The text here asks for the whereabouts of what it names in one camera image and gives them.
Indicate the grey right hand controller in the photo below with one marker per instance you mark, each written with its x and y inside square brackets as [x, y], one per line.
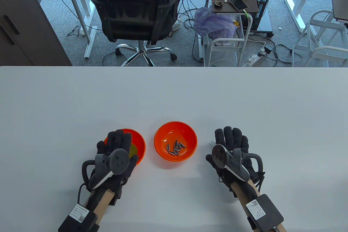
[218, 154]

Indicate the white metal chair frame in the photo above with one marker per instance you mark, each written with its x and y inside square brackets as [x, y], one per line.
[330, 25]

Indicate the person's right hand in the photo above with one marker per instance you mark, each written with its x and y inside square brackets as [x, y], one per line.
[231, 138]

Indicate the pile of green mung beans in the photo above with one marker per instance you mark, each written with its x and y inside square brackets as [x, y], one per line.
[133, 149]

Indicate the person's left forearm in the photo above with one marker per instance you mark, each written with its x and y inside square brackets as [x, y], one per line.
[104, 202]

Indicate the dark brown cabinet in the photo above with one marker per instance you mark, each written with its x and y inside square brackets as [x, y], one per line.
[21, 25]

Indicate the purple cloth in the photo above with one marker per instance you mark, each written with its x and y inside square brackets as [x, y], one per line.
[214, 24]

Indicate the white metal cart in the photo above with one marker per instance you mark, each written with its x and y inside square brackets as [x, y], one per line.
[231, 39]

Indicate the black right wrist sensor box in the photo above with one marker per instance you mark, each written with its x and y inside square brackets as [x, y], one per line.
[270, 210]

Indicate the black power adapter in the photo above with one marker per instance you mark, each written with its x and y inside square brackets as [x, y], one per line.
[267, 50]

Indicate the black smartphone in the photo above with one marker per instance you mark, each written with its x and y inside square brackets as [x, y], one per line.
[238, 2]

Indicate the grey left hand controller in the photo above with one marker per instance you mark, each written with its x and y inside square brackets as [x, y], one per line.
[118, 161]

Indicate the person's left hand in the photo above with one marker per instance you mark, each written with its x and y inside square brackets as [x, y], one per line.
[117, 141]

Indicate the yellow small object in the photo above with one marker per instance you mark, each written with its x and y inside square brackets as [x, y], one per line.
[236, 23]

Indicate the grey hand controller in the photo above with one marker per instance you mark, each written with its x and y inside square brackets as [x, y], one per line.
[218, 154]
[118, 161]

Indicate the orange plastic bowl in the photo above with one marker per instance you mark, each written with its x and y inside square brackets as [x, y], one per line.
[175, 131]

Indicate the black wrist sensor box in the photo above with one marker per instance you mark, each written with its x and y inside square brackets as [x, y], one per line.
[270, 210]
[81, 213]

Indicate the white power strip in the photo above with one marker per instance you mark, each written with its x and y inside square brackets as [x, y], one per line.
[252, 58]

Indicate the pile of sunflower seeds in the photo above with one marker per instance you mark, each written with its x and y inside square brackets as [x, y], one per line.
[176, 147]

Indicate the black left wrist sensor box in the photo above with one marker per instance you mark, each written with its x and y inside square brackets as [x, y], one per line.
[81, 213]

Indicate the black tape roll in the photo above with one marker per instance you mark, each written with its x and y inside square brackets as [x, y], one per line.
[215, 4]

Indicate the orange bowl with green beans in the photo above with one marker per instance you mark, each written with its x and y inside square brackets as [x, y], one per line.
[138, 139]

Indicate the black office chair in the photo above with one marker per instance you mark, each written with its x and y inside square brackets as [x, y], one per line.
[136, 6]

